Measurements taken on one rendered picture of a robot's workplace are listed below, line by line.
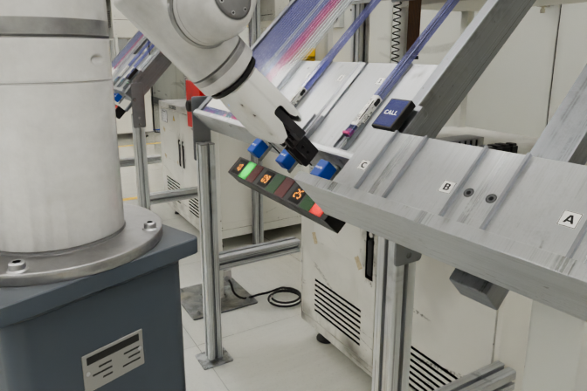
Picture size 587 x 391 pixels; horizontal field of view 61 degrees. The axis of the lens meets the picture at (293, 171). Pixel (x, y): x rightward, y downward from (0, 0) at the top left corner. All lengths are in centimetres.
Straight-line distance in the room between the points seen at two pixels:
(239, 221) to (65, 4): 190
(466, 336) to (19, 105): 90
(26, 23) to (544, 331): 60
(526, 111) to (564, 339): 233
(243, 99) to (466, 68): 34
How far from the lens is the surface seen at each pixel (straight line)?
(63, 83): 44
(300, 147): 71
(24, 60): 44
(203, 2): 55
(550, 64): 284
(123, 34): 534
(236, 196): 224
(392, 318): 74
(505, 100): 299
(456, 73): 77
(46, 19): 44
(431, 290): 112
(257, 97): 63
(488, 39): 82
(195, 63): 62
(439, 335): 115
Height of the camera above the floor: 87
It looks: 13 degrees down
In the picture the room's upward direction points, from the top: straight up
